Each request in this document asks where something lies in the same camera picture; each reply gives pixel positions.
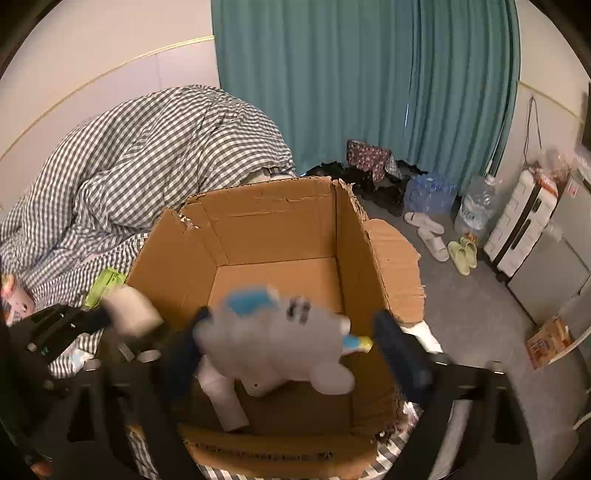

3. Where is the teal curtain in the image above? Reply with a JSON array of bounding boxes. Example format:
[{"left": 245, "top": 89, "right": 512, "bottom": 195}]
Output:
[{"left": 211, "top": 1, "right": 521, "bottom": 188}]

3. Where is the large water bottle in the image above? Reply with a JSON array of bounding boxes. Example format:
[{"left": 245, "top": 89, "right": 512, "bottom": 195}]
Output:
[{"left": 454, "top": 174, "right": 500, "bottom": 242}]

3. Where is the pink cartoon cup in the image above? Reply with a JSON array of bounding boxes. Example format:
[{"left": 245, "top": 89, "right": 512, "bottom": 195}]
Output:
[{"left": 1, "top": 274, "right": 35, "bottom": 326}]

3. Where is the white tube bottle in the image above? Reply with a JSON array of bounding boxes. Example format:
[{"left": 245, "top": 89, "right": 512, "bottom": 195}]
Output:
[{"left": 197, "top": 356, "right": 249, "bottom": 432}]

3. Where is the green wet wipes pack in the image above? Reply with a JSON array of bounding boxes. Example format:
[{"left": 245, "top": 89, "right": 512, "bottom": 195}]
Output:
[{"left": 83, "top": 268, "right": 126, "bottom": 310}]

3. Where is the bottled water pack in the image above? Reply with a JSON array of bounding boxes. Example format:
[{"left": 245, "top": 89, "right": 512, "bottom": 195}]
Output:
[{"left": 404, "top": 173, "right": 458, "bottom": 215}]

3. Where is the grey plush toy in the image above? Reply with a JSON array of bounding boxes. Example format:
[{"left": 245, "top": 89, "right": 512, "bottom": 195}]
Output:
[{"left": 193, "top": 288, "right": 373, "bottom": 397}]

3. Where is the green slipper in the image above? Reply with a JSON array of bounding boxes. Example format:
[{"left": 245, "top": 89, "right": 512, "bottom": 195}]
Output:
[
  {"left": 448, "top": 241, "right": 471, "bottom": 276},
  {"left": 460, "top": 235, "right": 478, "bottom": 269}
]

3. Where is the grey checkered duvet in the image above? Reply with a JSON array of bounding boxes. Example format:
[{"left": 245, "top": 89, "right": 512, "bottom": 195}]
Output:
[{"left": 0, "top": 84, "right": 297, "bottom": 309}]

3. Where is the white suitcase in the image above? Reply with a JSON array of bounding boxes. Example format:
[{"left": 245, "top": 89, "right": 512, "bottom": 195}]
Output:
[{"left": 484, "top": 168, "right": 558, "bottom": 278}]

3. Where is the orange book on floor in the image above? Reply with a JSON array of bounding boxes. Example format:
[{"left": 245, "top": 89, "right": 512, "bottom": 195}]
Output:
[{"left": 526, "top": 316, "right": 573, "bottom": 369}]

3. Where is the brown cardboard box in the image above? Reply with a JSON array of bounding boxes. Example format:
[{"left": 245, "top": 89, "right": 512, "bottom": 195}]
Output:
[{"left": 126, "top": 177, "right": 425, "bottom": 479}]

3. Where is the checkered bed sheet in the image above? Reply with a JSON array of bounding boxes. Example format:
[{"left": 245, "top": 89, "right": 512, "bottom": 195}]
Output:
[{"left": 49, "top": 329, "right": 159, "bottom": 479}]

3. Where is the floral patterned bag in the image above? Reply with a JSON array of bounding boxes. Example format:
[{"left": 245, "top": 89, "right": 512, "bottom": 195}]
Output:
[{"left": 346, "top": 140, "right": 394, "bottom": 182}]

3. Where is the white slipper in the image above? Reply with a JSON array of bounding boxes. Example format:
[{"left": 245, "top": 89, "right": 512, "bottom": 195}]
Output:
[
  {"left": 403, "top": 212, "right": 445, "bottom": 235},
  {"left": 417, "top": 227, "right": 450, "bottom": 263}
]

